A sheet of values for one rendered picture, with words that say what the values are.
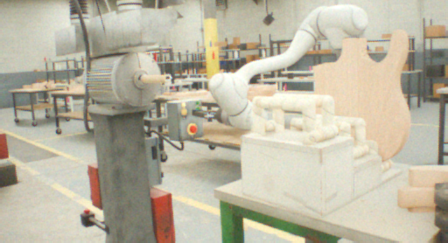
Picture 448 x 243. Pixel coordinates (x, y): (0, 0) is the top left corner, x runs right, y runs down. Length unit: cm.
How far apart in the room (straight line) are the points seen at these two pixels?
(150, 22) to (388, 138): 94
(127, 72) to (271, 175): 97
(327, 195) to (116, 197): 129
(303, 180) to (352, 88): 42
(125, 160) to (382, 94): 128
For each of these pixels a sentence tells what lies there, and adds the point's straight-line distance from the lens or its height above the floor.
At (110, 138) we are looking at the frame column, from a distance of 196.
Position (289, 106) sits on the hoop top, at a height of 119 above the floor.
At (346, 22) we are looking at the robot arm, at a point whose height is 144.
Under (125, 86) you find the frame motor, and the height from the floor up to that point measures 122.
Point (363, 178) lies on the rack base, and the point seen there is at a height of 98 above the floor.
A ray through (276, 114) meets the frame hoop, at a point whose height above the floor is 115.
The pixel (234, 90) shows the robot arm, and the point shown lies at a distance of 150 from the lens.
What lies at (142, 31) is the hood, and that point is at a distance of 152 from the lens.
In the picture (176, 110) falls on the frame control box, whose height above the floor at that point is 108.
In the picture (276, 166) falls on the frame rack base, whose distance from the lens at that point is 102.
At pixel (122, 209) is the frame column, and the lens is 206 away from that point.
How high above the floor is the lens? 131
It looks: 8 degrees down
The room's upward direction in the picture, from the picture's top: 3 degrees counter-clockwise
